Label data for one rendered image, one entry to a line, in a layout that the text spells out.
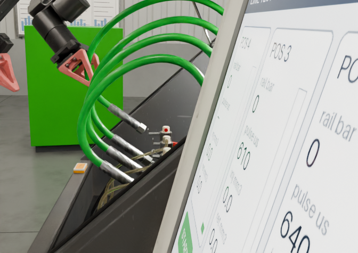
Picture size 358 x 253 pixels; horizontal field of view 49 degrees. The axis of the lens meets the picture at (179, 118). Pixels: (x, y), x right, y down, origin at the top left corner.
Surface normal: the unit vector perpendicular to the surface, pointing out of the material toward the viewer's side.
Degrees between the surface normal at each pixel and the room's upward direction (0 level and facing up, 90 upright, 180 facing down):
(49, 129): 90
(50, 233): 0
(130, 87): 90
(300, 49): 76
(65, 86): 90
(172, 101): 90
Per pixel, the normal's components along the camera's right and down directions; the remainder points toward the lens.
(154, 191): 0.04, 0.24
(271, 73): -0.96, -0.25
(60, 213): 0.04, -0.97
